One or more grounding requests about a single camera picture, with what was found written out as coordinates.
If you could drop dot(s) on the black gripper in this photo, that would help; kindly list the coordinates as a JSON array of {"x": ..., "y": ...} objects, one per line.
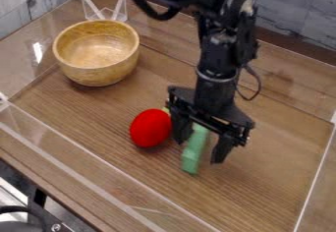
[{"x": 226, "y": 120}]

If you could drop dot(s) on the green rectangular block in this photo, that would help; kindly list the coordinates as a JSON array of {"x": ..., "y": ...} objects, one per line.
[{"x": 194, "y": 150}]

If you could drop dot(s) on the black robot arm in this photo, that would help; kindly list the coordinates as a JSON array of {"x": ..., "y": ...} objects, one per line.
[{"x": 229, "y": 43}]

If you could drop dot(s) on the brown wooden bowl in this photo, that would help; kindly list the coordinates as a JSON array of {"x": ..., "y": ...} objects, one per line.
[{"x": 97, "y": 52}]

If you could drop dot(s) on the red plush strawberry toy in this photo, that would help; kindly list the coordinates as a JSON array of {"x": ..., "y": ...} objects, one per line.
[{"x": 150, "y": 128}]

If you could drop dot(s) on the black table leg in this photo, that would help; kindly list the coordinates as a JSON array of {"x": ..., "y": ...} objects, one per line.
[{"x": 41, "y": 197}]

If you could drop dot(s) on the black device with logo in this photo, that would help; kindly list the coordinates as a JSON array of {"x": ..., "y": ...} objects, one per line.
[{"x": 54, "y": 224}]

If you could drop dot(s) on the clear acrylic tray enclosure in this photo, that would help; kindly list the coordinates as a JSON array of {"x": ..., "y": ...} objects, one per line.
[{"x": 99, "y": 125}]

